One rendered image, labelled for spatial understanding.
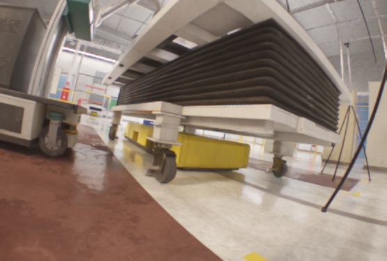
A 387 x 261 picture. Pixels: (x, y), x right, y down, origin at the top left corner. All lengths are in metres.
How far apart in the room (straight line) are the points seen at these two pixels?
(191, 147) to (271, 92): 0.85
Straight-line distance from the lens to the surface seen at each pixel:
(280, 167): 1.84
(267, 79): 0.69
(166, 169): 0.99
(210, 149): 1.50
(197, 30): 1.02
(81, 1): 1.26
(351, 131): 5.33
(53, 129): 1.14
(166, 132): 1.01
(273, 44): 0.76
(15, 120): 1.15
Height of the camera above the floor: 0.30
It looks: 4 degrees up
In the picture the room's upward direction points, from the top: 10 degrees clockwise
